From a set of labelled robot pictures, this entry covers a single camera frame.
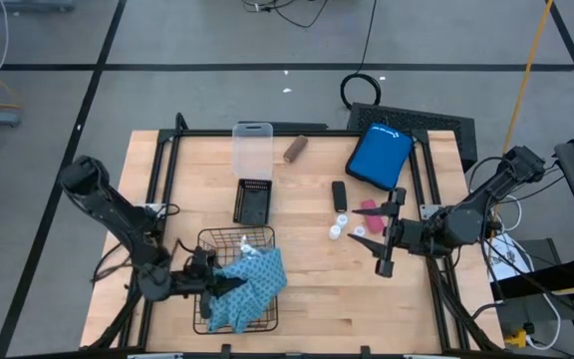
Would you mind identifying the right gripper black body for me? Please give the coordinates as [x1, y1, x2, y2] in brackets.
[375, 186, 450, 279]

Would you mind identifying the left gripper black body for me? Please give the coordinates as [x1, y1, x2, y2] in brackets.
[169, 246, 218, 320]

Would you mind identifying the blue patterned cloth gown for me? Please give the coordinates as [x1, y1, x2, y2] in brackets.
[205, 234, 289, 335]

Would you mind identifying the small black device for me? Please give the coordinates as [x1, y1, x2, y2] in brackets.
[330, 179, 349, 213]

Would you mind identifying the black plastic tray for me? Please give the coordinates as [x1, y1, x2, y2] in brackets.
[232, 178, 274, 226]

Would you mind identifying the white printed paper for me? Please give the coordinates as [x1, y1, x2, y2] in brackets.
[485, 232, 536, 283]

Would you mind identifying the small tan plush object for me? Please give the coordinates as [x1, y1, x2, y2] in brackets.
[282, 135, 310, 165]

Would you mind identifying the clear plastic container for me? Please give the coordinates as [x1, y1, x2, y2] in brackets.
[231, 122, 275, 181]

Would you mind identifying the yellow power plug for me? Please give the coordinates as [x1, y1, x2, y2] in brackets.
[504, 327, 528, 349]

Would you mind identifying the grey floor box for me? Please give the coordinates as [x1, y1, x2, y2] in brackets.
[0, 0, 77, 14]

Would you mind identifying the black wire basket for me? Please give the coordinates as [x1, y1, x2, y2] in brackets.
[192, 225, 280, 336]

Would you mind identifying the coiled black cable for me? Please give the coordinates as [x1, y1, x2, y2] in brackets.
[339, 0, 384, 112]

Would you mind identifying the thick yellow cable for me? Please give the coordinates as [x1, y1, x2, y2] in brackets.
[500, 0, 556, 156]

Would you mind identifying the looped black floor cable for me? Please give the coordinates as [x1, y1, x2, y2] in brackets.
[239, 0, 331, 30]

